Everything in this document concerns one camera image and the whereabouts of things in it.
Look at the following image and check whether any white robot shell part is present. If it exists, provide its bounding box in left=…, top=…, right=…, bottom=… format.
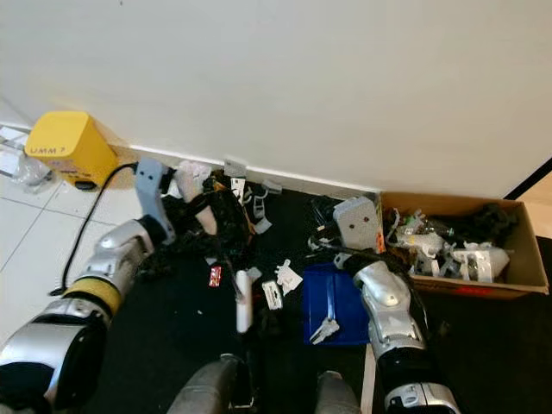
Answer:
left=447, top=241, right=512, bottom=285

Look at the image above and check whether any clear plastic bag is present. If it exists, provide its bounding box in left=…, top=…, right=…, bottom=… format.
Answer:
left=0, top=126, right=54, bottom=194

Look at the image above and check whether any black floor mat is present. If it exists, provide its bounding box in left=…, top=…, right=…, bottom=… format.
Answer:
left=117, top=183, right=552, bottom=414

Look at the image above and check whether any grey right robot leg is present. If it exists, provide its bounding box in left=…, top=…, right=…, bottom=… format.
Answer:
left=314, top=370, right=364, bottom=414

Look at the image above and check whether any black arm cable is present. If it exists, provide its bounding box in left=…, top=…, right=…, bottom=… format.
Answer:
left=48, top=161, right=140, bottom=297

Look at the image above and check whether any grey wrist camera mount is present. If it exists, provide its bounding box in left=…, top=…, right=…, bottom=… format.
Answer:
left=333, top=197, right=386, bottom=254
left=135, top=157, right=177, bottom=244

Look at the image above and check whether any white brush handle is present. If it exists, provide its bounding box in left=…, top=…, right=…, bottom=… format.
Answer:
left=235, top=270, right=254, bottom=336

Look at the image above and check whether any blue plastic dustpan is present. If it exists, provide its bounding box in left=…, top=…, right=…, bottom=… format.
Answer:
left=301, top=262, right=373, bottom=348

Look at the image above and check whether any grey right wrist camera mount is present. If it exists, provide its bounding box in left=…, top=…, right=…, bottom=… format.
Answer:
left=333, top=197, right=386, bottom=254

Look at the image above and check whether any white plastic part in dustpan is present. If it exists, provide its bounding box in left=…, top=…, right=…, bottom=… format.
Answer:
left=307, top=317, right=342, bottom=347

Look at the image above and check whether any white jagged plastic bracket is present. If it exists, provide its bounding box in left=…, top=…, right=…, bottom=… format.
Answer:
left=273, top=259, right=304, bottom=297

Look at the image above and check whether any grey left robot leg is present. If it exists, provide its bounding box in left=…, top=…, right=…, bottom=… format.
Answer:
left=166, top=354, right=248, bottom=414

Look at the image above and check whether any white flat plastic piece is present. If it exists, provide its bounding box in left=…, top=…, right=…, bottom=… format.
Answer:
left=261, top=280, right=285, bottom=311

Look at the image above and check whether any grey robot leg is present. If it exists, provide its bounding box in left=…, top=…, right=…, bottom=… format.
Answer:
left=314, top=370, right=364, bottom=414
left=166, top=354, right=248, bottom=414

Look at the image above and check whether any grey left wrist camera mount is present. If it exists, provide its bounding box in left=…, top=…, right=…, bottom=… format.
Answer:
left=135, top=157, right=177, bottom=244

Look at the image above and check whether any yellow box with print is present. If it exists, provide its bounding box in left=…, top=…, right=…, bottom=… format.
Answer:
left=24, top=110, right=120, bottom=191

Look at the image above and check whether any brown cardboard box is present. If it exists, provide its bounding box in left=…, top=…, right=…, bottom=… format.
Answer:
left=379, top=191, right=551, bottom=300

